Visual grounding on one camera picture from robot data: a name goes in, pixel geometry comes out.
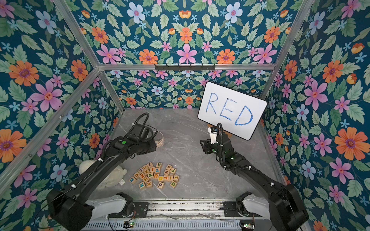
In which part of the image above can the wooden block green D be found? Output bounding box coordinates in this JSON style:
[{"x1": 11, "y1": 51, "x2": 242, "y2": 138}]
[{"x1": 170, "y1": 181, "x2": 178, "y2": 188}]

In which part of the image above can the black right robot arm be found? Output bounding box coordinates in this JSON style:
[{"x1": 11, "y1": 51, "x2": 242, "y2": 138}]
[{"x1": 199, "y1": 123, "x2": 309, "y2": 231}]

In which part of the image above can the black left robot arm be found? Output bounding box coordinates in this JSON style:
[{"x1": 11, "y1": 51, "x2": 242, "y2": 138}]
[{"x1": 47, "y1": 112, "x2": 158, "y2": 231}]

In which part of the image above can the whiteboard with RED written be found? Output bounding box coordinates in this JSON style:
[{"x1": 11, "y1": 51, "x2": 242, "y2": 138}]
[{"x1": 198, "y1": 82, "x2": 267, "y2": 140}]

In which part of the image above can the white plush toy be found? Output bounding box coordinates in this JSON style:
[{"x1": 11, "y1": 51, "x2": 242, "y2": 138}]
[{"x1": 79, "y1": 160, "x2": 127, "y2": 190}]

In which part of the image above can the wooden block blue K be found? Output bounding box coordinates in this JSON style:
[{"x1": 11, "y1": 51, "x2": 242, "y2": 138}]
[{"x1": 139, "y1": 182, "x2": 146, "y2": 189}]

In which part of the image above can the wooden block purple P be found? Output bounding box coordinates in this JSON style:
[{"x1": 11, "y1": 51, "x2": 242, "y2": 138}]
[{"x1": 157, "y1": 182, "x2": 164, "y2": 189}]

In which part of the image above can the black hook rack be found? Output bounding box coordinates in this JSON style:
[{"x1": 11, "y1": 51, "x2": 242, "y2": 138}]
[{"x1": 154, "y1": 64, "x2": 216, "y2": 72}]

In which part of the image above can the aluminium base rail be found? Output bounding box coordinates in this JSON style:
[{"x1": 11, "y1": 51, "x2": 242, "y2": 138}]
[{"x1": 86, "y1": 198, "x2": 305, "y2": 221}]

